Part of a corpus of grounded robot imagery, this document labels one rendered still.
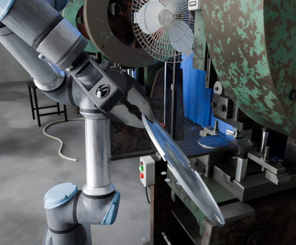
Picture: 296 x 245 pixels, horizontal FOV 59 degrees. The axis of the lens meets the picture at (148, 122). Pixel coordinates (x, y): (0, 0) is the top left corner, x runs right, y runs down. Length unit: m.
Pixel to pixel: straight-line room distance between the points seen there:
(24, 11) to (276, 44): 0.42
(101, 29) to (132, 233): 1.50
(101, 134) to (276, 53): 0.58
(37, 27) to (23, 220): 1.72
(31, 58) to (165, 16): 1.14
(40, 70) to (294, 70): 0.61
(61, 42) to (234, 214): 0.75
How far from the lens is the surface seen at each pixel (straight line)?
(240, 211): 0.98
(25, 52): 0.73
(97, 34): 2.19
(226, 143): 1.11
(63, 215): 1.00
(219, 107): 1.07
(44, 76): 0.81
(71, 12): 3.89
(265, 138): 1.16
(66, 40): 0.47
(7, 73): 7.55
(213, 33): 0.61
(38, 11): 0.48
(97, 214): 0.96
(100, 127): 0.87
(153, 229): 1.51
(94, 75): 0.45
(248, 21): 0.52
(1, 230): 2.06
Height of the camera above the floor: 1.22
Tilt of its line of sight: 19 degrees down
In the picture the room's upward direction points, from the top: straight up
